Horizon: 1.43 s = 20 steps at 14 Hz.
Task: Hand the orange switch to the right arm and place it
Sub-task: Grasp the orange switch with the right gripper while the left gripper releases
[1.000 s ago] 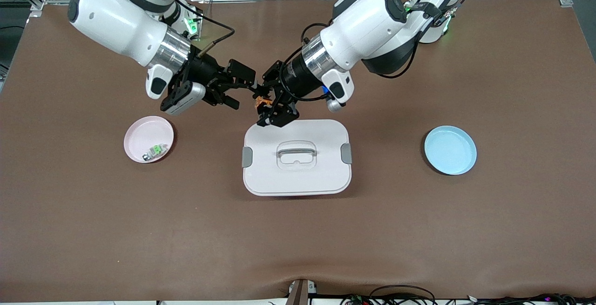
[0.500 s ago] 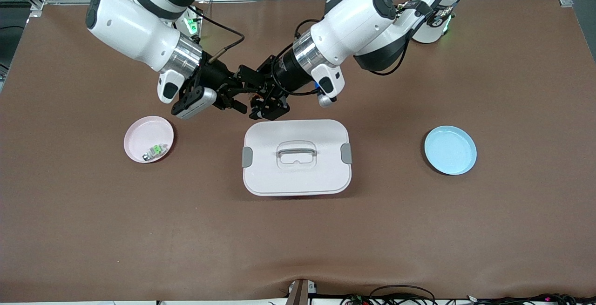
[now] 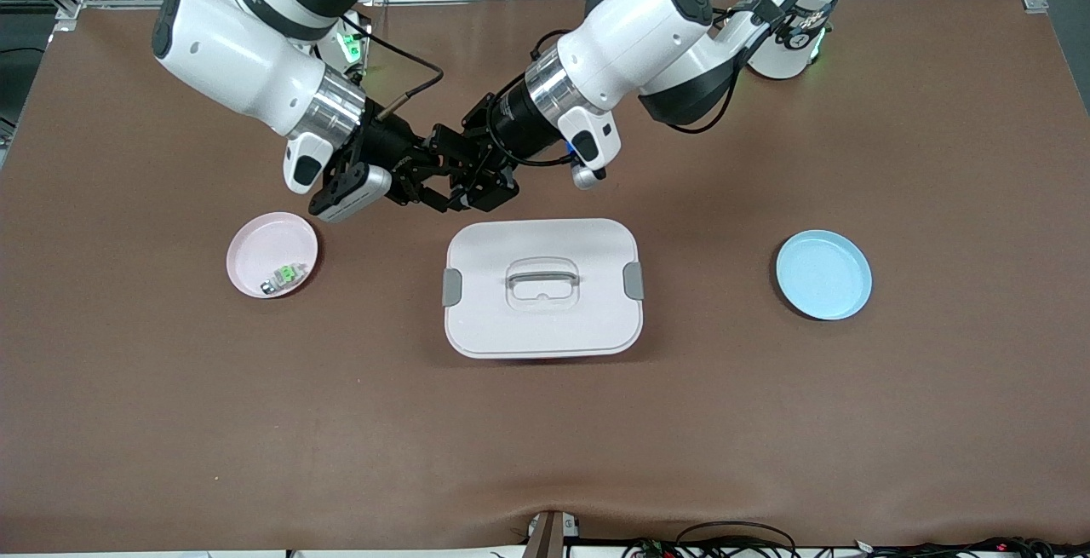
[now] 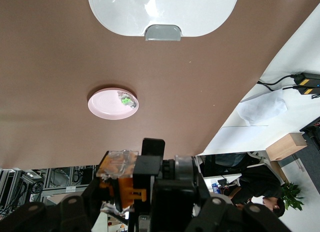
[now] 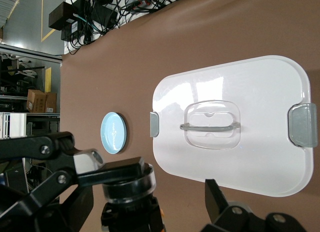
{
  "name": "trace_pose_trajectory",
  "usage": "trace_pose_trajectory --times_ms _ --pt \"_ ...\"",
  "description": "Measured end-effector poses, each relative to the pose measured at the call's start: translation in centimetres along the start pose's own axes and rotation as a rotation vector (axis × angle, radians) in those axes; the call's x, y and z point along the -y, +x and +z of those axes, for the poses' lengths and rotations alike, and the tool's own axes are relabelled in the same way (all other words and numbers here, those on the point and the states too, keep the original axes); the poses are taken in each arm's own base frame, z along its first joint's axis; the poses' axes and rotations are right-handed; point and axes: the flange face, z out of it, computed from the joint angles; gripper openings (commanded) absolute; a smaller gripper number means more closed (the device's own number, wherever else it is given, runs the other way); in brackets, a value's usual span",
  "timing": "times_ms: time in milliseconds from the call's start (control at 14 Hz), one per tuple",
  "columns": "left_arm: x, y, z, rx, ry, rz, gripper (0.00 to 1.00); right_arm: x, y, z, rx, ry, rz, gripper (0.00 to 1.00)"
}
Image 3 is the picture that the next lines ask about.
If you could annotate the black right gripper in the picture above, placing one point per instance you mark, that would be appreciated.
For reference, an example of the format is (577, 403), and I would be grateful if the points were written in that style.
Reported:
(388, 144)

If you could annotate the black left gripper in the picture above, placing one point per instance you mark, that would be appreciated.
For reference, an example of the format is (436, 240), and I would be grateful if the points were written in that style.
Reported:
(517, 124)

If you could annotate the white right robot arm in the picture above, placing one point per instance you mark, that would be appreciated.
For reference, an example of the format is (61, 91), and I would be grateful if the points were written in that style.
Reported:
(230, 55)

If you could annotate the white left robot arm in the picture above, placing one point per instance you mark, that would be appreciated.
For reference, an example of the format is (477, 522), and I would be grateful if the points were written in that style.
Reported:
(639, 30)

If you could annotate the white lidded storage box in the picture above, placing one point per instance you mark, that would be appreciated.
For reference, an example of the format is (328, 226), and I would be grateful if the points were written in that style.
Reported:
(545, 328)

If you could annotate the pale pink round plate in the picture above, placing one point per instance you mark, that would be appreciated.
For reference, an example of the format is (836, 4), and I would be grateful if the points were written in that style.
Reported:
(243, 264)

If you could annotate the brown table mat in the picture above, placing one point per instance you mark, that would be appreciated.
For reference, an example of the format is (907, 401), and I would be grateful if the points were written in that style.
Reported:
(545, 439)

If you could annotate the light blue round plate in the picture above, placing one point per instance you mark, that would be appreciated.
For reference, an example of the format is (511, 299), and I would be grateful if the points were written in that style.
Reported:
(822, 277)

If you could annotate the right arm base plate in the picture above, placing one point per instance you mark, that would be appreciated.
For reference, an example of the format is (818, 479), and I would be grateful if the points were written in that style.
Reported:
(367, 64)

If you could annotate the green push-button switch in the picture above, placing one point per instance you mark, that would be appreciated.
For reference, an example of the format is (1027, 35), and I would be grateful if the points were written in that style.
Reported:
(289, 273)

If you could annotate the silver table edge rail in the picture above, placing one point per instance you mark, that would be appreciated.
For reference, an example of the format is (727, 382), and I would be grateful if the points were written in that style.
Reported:
(477, 0)

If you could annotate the small metal edge bracket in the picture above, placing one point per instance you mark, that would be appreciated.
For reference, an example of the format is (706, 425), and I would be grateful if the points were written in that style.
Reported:
(545, 537)

